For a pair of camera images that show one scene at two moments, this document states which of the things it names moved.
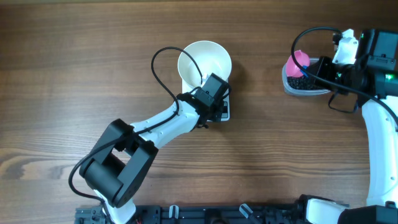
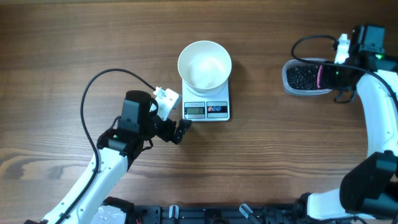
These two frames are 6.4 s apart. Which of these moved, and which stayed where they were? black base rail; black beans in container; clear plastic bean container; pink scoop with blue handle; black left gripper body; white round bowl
Moved: black left gripper body; pink scoop with blue handle
Stayed: black beans in container; black base rail; clear plastic bean container; white round bowl
